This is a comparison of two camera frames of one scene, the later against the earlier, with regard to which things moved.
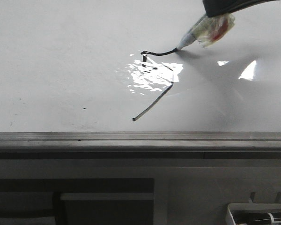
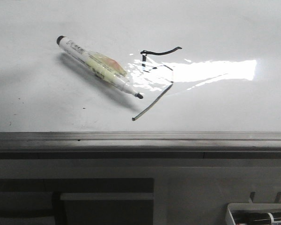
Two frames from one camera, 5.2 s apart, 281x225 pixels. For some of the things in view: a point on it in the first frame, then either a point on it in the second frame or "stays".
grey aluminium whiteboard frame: x=218 y=145 stays
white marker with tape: x=209 y=30 to x=106 y=68
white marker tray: x=253 y=206 stays
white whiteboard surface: x=110 y=66 stays
